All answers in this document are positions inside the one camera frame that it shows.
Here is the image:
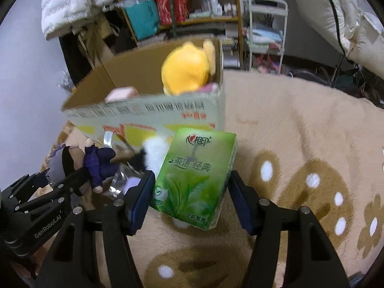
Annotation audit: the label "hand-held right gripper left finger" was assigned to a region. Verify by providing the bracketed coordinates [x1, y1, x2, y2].
[35, 169, 156, 288]

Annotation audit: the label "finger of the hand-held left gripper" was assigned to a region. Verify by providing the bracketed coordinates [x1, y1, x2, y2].
[6, 168, 90, 200]
[12, 186, 83, 216]

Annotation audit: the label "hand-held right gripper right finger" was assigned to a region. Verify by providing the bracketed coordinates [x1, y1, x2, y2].
[228, 169, 351, 288]

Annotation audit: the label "white-haired plush doll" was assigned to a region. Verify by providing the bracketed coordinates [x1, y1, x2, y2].
[46, 138, 117, 197]

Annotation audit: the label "green tissue pack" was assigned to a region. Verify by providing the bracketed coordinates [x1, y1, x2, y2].
[150, 127, 237, 231]

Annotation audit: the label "printed cardboard box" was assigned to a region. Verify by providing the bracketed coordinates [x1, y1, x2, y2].
[61, 38, 226, 153]

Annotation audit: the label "pink sponge block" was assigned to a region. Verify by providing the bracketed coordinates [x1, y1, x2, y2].
[105, 86, 139, 102]

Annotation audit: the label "yellow plush toy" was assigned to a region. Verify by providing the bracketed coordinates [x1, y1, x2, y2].
[161, 40, 216, 96]

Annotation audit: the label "clear plastic packet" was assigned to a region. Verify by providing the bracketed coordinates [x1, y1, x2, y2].
[108, 162, 147, 201]

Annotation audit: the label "black and white fluffy toy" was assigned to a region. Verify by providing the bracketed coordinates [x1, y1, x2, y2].
[132, 136, 168, 171]

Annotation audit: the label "beige printed blanket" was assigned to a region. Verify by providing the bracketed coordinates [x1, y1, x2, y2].
[39, 72, 384, 288]

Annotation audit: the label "black hanging garment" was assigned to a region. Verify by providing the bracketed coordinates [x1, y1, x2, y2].
[58, 34, 93, 86]
[102, 9, 138, 54]

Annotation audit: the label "beige trench coat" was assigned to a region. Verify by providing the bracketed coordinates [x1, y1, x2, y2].
[78, 12, 120, 66]

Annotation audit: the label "stack of books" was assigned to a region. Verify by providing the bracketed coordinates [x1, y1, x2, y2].
[138, 31, 168, 47]

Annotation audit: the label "folded cloths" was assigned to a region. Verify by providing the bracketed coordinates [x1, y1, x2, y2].
[244, 28, 284, 50]

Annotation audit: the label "white puffer jacket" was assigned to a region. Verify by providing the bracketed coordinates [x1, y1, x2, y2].
[40, 0, 114, 41]

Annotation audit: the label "green pole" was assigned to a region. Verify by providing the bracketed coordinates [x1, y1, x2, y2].
[166, 0, 177, 39]

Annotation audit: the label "teal bag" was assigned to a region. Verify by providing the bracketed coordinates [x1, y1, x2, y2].
[123, 0, 161, 41]

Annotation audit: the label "wooden shelf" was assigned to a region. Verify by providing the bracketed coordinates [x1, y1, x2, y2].
[109, 0, 243, 69]

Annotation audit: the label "red patterned bag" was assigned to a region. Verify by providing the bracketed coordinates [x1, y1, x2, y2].
[151, 0, 194, 26]

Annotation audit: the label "group of white cosmetic bottles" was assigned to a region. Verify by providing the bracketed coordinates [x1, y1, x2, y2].
[198, 0, 239, 17]

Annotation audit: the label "cream pillow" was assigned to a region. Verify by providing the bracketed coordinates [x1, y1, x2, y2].
[345, 9, 384, 81]

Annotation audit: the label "tangle of cables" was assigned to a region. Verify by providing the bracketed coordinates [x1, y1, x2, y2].
[282, 54, 384, 108]

